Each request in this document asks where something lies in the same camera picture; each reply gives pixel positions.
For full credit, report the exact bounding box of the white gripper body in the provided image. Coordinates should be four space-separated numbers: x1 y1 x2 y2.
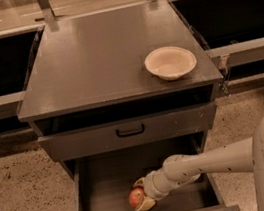
143 170 173 201

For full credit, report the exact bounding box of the red apple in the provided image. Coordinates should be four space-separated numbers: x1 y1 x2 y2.
128 186 145 209

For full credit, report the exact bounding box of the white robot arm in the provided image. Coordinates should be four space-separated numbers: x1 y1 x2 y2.
128 117 264 211

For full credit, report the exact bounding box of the open grey middle drawer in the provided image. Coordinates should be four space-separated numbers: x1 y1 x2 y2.
74 136 240 211

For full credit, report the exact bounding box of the closed grey top drawer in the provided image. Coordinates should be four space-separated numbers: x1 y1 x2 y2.
38 102 217 162

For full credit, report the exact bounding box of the grey drawer cabinet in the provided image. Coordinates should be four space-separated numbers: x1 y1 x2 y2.
2 0 248 211

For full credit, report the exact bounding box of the white paper bowl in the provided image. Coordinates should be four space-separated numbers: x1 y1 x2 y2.
144 46 197 81

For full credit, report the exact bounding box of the black drawer handle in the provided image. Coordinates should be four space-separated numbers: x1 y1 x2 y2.
115 124 145 138

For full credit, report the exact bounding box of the metal latch bracket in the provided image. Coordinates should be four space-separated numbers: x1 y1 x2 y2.
218 54 231 97

